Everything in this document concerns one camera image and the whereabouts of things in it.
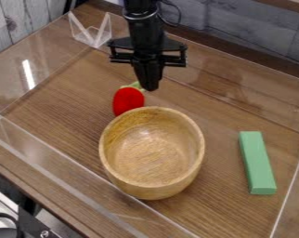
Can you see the clear acrylic enclosure walls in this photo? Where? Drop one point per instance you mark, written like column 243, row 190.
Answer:
column 202, row 167

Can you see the black metal table bracket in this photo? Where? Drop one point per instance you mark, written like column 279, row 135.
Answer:
column 32, row 228

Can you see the green rectangular block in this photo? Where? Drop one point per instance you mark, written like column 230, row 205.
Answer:
column 258, row 164

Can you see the clear acrylic corner bracket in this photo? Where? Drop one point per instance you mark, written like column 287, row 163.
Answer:
column 91, row 36

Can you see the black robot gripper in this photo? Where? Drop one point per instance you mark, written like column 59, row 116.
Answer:
column 147, row 48

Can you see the wooden bowl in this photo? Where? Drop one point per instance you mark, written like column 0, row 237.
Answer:
column 151, row 150

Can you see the red plush strawberry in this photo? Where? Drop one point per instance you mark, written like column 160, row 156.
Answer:
column 128, row 98

